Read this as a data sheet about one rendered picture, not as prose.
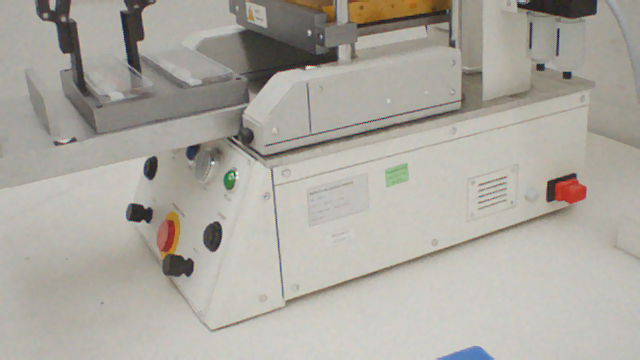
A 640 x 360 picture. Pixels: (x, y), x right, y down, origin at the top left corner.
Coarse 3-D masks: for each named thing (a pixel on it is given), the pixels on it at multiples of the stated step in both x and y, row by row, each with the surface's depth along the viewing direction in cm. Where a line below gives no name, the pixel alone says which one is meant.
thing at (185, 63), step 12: (156, 48) 92; (168, 48) 92; (180, 48) 91; (156, 60) 86; (168, 60) 86; (180, 60) 85; (192, 60) 85; (204, 60) 84; (180, 72) 80; (192, 72) 80; (204, 72) 79; (216, 72) 79
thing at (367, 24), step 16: (288, 0) 88; (304, 0) 85; (320, 0) 84; (352, 0) 83; (368, 0) 83; (384, 0) 84; (400, 0) 85; (416, 0) 86; (432, 0) 87; (352, 16) 82; (368, 16) 83; (384, 16) 84; (400, 16) 85; (416, 16) 87; (432, 16) 87; (448, 16) 88; (368, 32) 84; (384, 32) 85
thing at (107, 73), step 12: (84, 60) 88; (96, 60) 88; (108, 60) 87; (120, 60) 87; (84, 72) 82; (96, 72) 82; (108, 72) 82; (120, 72) 81; (132, 72) 81; (96, 84) 77; (108, 84) 77; (120, 84) 77; (132, 84) 76; (144, 84) 76
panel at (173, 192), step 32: (160, 160) 99; (192, 160) 89; (224, 160) 83; (160, 192) 97; (192, 192) 89; (224, 192) 81; (192, 224) 87; (224, 224) 80; (160, 256) 93; (192, 256) 86; (224, 256) 79; (192, 288) 84
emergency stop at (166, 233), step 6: (162, 222) 92; (168, 222) 91; (162, 228) 92; (168, 228) 91; (174, 228) 91; (162, 234) 92; (168, 234) 90; (174, 234) 90; (162, 240) 91; (168, 240) 90; (162, 246) 91; (168, 246) 90
